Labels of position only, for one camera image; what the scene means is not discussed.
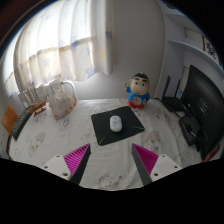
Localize black set-top box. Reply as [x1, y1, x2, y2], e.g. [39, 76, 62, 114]
[178, 114, 204, 147]

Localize white star-print curtain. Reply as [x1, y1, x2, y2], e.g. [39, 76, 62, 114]
[3, 0, 114, 98]

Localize white wall shelf unit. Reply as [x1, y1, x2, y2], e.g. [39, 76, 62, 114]
[156, 0, 224, 101]

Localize black monitor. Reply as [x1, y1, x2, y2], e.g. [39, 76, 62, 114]
[181, 64, 224, 160]

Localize black mouse pad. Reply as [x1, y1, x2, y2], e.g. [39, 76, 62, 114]
[90, 105, 146, 147]

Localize wooden model sailing ship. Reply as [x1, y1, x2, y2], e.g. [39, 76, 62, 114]
[20, 84, 48, 117]

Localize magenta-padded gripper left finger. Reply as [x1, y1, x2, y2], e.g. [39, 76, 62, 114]
[41, 143, 92, 186]

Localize large white conch shell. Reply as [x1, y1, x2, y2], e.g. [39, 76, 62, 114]
[48, 89, 78, 120]

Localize white cartoon-print computer mouse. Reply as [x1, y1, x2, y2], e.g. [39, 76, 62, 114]
[109, 114, 124, 134]

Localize black computer keyboard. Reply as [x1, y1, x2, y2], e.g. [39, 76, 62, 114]
[10, 107, 34, 141]

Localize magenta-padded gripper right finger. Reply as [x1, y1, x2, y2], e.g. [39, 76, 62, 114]
[131, 143, 184, 186]

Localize cartoon boy figurine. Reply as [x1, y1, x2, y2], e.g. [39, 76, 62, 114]
[124, 72, 152, 110]

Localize orange wooden chair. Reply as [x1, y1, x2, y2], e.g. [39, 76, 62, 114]
[0, 104, 19, 158]

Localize black router with antennas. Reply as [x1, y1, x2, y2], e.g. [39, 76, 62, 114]
[160, 74, 186, 113]

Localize white cartoon-print tablecloth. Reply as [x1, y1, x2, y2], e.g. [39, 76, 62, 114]
[8, 98, 214, 192]

